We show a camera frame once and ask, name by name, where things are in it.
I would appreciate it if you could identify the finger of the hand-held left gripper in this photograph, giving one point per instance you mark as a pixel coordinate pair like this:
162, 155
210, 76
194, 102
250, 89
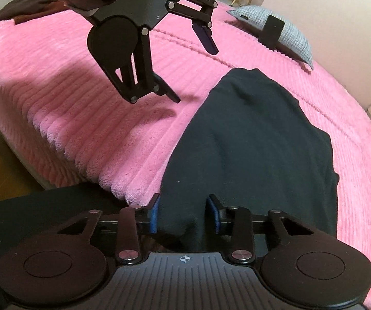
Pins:
204, 35
148, 71

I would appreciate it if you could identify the pink ribbed blanket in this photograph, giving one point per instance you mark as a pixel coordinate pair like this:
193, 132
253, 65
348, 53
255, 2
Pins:
75, 87

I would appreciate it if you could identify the brown garment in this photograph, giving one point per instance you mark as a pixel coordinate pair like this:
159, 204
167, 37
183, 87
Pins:
17, 9

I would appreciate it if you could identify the grey checked pillow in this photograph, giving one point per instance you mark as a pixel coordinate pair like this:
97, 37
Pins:
292, 35

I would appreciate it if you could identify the black phone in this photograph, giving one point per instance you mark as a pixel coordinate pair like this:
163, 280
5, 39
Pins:
272, 29

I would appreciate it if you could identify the dark cloth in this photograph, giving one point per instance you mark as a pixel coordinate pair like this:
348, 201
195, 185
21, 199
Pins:
27, 206

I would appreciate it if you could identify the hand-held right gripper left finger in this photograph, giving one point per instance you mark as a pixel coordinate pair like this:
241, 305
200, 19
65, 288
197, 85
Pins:
153, 216

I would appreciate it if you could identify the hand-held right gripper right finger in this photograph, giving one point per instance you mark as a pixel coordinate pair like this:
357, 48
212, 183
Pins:
213, 214

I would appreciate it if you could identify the dark green sweater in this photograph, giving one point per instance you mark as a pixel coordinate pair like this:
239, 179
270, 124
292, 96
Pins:
253, 151

